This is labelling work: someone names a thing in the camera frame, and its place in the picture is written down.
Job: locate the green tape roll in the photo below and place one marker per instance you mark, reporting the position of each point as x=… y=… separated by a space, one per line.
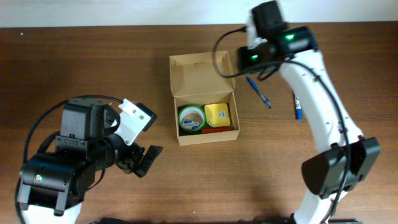
x=193 y=113

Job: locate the blue white marker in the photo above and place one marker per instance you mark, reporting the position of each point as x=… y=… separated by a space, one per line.
x=298 y=109

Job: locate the small blue white box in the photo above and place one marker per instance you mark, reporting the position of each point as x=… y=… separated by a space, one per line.
x=190 y=125

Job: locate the yellow sticky note pad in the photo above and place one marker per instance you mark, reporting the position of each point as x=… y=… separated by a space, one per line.
x=217 y=115

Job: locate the blue ballpoint pen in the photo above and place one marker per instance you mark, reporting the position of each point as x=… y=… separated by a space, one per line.
x=258 y=92

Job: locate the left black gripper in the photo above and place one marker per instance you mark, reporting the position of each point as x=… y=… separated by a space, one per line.
x=137 y=160

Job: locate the brown cardboard box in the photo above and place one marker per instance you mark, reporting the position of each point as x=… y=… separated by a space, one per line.
x=195 y=82

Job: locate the red utility knife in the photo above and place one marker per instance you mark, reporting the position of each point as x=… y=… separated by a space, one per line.
x=216 y=130

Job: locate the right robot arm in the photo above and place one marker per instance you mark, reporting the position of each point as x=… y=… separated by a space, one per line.
x=345 y=156

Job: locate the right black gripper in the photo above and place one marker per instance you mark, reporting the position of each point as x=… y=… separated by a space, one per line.
x=247 y=58

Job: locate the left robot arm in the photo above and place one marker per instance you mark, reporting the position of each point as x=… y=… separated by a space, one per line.
x=93 y=137

